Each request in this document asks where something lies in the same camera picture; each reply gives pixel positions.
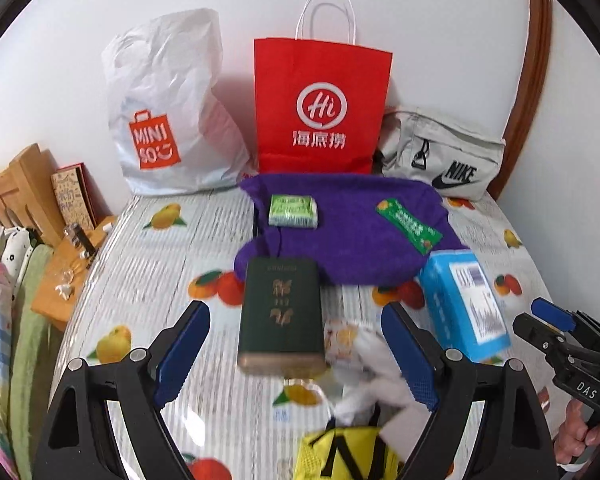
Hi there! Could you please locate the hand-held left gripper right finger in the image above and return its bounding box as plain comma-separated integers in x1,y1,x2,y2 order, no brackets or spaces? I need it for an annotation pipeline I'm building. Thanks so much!
381,301,560,480

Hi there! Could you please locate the blue cardboard box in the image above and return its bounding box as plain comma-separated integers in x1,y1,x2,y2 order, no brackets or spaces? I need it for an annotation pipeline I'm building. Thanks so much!
420,249,512,363

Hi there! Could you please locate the yellow mesh bag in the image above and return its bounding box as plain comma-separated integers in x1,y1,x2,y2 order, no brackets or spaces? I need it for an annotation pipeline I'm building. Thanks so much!
297,422,405,480

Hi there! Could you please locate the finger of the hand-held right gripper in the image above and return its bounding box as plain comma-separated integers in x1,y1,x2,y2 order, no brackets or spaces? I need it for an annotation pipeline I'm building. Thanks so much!
512,313,566,361
530,297,600,333

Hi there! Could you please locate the brown patterned book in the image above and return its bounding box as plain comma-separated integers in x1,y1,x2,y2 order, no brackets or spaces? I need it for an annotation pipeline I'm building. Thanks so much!
50,162,99,232

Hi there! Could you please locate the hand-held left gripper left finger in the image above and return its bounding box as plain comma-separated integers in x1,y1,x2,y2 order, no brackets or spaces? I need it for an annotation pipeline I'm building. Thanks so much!
32,300,211,480

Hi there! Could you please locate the dark green box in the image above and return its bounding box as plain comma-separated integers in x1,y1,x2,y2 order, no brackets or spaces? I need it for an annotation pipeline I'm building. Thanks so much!
237,257,327,378

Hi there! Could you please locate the purple towel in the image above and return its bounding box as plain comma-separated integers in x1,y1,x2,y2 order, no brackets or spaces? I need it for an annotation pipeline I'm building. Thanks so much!
234,172,470,287

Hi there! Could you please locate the green blanket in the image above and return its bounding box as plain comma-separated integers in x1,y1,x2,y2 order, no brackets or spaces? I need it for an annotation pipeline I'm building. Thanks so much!
7,245,56,480

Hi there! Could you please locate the white glove with green cuff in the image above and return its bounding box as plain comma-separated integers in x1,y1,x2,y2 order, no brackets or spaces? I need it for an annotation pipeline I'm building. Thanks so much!
352,327,417,407

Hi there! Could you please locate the green tissue packet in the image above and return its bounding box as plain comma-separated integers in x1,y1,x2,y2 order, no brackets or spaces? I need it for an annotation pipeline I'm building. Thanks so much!
268,194,321,228

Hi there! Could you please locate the white plastic shopping bag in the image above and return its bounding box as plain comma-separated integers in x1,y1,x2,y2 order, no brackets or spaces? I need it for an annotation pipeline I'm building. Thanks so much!
102,7,251,197

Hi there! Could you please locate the person's right hand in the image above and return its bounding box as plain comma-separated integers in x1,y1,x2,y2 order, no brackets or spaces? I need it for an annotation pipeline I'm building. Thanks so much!
554,399,600,467

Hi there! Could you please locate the red paper bag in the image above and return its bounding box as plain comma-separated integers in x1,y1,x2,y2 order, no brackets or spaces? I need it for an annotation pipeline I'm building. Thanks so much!
253,0,393,176

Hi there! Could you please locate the grey waist bag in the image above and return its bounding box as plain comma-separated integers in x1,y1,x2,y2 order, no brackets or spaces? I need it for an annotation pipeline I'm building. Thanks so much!
377,106,507,200

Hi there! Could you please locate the small glass bottle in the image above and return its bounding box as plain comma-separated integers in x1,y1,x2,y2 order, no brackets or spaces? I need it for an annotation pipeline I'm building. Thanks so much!
65,225,93,256

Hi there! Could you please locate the fruit patterned tissue packet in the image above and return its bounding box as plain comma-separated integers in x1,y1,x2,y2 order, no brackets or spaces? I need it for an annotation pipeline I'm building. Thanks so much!
324,316,375,367

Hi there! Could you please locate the polka dot pillow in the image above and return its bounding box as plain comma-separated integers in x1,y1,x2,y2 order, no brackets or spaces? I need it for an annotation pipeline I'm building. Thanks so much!
0,225,37,283

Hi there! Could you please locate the wooden headboard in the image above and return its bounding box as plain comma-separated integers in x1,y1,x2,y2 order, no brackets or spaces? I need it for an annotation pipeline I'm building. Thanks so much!
0,142,63,247

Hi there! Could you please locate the green snack stick packet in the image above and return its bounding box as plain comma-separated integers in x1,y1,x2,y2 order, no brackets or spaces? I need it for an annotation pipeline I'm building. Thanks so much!
376,198,443,253

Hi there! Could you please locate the wooden nightstand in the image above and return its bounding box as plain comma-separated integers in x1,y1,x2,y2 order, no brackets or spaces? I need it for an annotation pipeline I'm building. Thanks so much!
30,215,119,333

